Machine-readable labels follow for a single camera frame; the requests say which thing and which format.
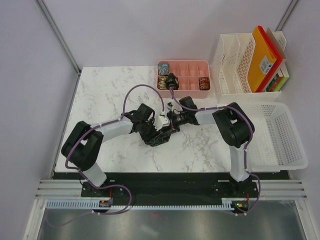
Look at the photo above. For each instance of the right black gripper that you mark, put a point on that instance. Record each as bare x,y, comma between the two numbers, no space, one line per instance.
172,115

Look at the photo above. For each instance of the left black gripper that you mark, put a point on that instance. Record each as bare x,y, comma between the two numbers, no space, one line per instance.
153,134

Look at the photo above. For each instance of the dark floral patterned tie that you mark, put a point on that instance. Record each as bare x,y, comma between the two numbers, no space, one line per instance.
164,136

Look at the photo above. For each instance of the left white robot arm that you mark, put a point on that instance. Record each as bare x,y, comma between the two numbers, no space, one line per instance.
83,144

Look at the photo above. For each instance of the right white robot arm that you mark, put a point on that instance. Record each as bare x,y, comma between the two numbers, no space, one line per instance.
235,128

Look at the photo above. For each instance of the black rolled tie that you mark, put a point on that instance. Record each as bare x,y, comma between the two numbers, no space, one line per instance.
172,82

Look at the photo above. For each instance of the beige floral rolled tie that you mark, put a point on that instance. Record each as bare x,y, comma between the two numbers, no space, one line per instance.
162,82

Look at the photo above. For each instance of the red rolled tie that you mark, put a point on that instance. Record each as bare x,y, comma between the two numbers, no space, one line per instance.
204,83

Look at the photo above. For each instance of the grey rolled tie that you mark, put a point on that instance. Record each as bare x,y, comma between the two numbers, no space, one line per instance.
163,69

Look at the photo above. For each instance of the white file organizer rack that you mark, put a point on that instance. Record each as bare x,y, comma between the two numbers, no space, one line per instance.
230,68

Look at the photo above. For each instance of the white perforated plastic basket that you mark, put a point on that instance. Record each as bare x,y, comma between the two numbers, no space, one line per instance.
276,145

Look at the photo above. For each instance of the green book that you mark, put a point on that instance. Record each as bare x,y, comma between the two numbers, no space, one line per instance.
276,83

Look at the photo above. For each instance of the orange folder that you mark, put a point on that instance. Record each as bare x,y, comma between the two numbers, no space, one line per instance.
255,75

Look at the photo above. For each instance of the red folder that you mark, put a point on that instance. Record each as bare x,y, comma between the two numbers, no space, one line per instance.
273,67

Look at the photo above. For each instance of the brown cardboard folder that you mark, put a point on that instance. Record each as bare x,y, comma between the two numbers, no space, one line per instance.
279,40

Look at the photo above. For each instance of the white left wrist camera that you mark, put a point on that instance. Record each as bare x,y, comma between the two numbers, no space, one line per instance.
161,121

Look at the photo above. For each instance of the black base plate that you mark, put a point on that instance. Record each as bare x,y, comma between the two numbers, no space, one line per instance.
169,188

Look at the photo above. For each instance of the white slotted cable duct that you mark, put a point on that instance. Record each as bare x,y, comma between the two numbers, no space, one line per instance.
95,204

